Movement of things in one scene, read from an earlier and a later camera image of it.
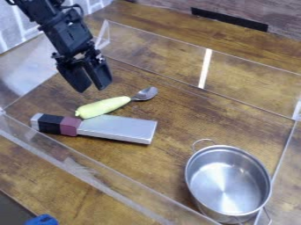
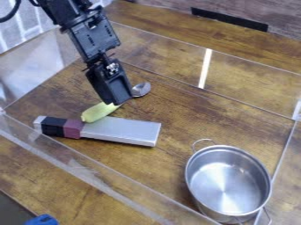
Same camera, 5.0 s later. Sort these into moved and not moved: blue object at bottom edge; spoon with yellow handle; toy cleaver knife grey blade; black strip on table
Moved: spoon with yellow handle
Not moved: blue object at bottom edge; black strip on table; toy cleaver knife grey blade
